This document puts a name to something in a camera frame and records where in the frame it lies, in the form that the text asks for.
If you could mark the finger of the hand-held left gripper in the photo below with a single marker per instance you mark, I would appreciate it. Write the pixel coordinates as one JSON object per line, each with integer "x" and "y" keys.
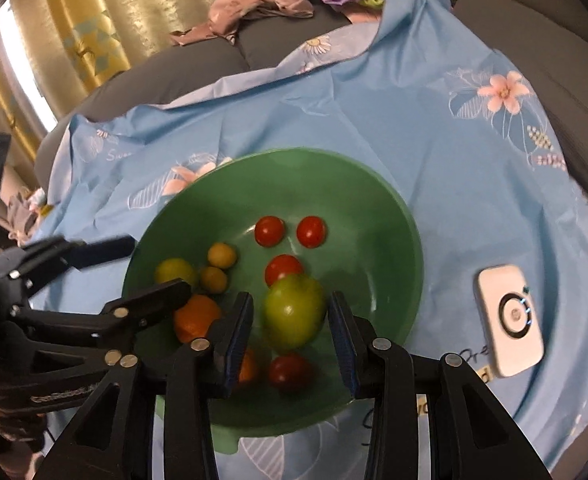
{"x": 149, "y": 302}
{"x": 99, "y": 251}

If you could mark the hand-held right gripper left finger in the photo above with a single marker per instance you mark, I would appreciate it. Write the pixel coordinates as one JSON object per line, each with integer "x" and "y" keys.
{"x": 239, "y": 340}

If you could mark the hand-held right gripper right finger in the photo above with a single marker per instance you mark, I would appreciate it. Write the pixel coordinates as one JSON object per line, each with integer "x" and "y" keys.
{"x": 343, "y": 340}

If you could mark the orange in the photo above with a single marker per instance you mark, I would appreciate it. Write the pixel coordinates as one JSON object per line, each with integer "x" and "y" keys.
{"x": 196, "y": 320}
{"x": 248, "y": 367}

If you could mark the yellow oval fruit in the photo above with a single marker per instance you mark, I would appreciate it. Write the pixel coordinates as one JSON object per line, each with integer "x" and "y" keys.
{"x": 174, "y": 270}

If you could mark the green oval fruit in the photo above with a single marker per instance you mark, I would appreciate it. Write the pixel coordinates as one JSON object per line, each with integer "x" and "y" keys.
{"x": 294, "y": 317}

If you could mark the red tomato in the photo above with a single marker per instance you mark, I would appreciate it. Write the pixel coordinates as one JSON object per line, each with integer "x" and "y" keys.
{"x": 312, "y": 231}
{"x": 283, "y": 266}
{"x": 269, "y": 230}
{"x": 290, "y": 372}

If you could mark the small brown round fruit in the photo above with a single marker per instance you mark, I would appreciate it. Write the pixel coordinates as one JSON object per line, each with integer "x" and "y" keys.
{"x": 212, "y": 279}
{"x": 222, "y": 255}

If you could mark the green bowl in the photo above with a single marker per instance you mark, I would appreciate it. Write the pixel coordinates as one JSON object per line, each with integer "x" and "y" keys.
{"x": 353, "y": 240}

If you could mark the pile of mixed clothes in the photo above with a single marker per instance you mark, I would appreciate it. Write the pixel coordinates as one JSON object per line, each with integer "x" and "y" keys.
{"x": 24, "y": 215}

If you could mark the white pocket device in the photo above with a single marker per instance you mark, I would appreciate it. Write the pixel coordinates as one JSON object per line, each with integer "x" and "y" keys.
{"x": 488, "y": 292}

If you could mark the grey sofa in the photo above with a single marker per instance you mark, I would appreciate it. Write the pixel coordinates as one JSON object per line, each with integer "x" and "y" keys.
{"x": 199, "y": 65}

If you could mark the blue floral cloth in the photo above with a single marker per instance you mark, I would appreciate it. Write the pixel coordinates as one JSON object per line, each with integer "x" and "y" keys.
{"x": 398, "y": 125}

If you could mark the yellow curtain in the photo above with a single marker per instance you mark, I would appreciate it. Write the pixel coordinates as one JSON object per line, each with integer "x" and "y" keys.
{"x": 99, "y": 10}

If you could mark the pink clothes pile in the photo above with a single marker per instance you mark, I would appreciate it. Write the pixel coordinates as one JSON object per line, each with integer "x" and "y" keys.
{"x": 254, "y": 0}

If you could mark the lime green cloth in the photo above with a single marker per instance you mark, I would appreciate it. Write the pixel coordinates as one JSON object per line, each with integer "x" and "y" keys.
{"x": 373, "y": 0}

